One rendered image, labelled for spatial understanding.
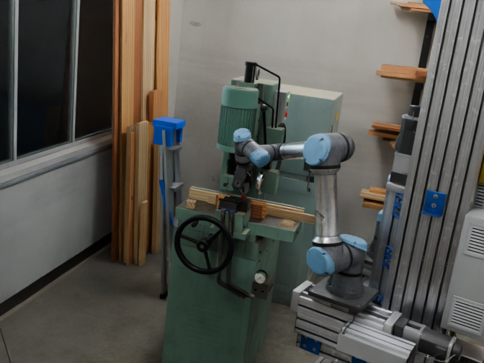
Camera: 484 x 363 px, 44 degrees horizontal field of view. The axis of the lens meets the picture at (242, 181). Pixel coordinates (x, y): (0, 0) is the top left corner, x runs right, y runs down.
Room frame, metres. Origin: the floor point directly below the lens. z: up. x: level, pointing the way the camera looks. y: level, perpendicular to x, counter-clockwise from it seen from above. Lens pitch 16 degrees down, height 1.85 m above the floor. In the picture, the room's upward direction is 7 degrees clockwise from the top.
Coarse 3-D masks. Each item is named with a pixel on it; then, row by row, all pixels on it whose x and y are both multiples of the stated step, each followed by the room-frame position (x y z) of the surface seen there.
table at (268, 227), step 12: (180, 204) 2.85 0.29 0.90; (204, 204) 2.89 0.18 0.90; (180, 216) 2.79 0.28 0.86; (216, 228) 2.65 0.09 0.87; (252, 228) 2.70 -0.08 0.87; (264, 228) 2.69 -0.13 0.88; (276, 228) 2.67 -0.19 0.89; (288, 228) 2.68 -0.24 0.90; (300, 228) 2.83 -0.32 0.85; (288, 240) 2.66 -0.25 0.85
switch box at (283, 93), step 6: (282, 90) 3.20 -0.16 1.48; (276, 96) 3.14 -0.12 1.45; (282, 96) 3.13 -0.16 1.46; (276, 102) 3.14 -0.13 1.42; (282, 102) 3.13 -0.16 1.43; (288, 102) 3.21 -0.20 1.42; (276, 108) 3.14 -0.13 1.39; (282, 108) 3.13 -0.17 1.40; (282, 114) 3.13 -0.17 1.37; (282, 120) 3.13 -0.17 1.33
